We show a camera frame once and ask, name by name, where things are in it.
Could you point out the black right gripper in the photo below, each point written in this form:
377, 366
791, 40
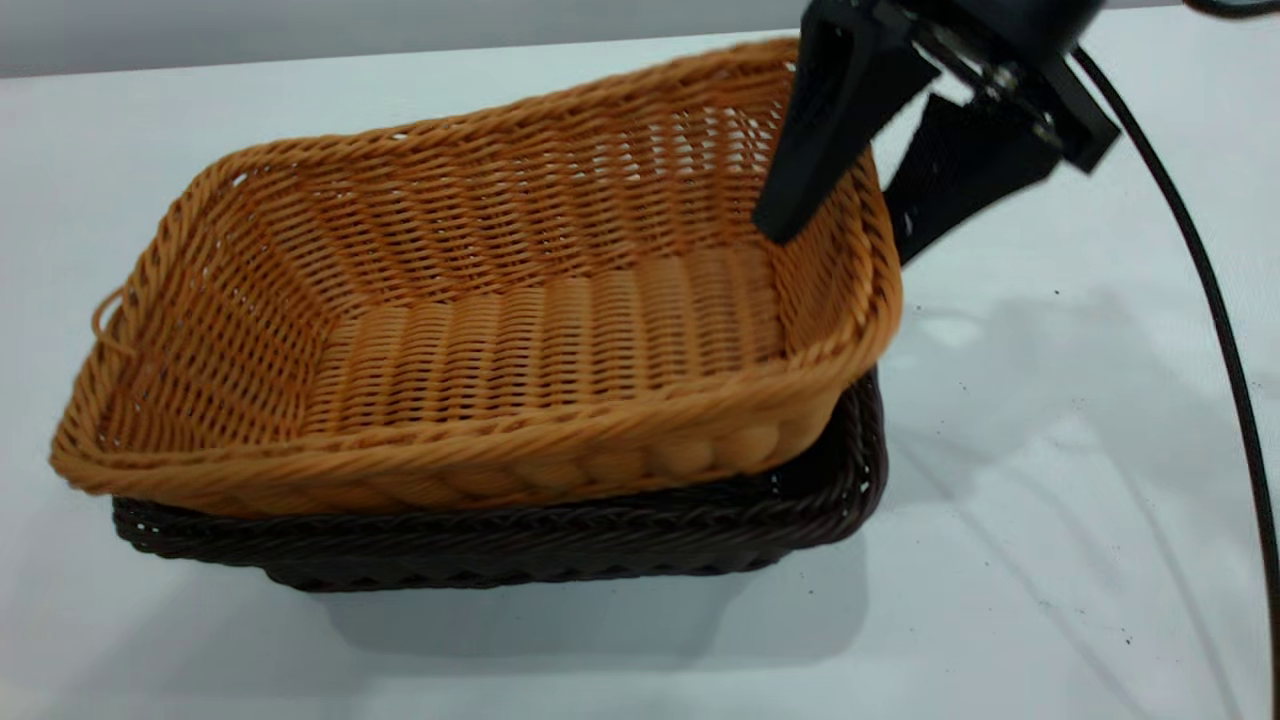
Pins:
1000, 30

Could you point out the orange wicker basket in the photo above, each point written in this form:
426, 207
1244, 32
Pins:
500, 460

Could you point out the black wicker basket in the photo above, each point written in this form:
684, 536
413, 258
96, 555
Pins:
500, 545

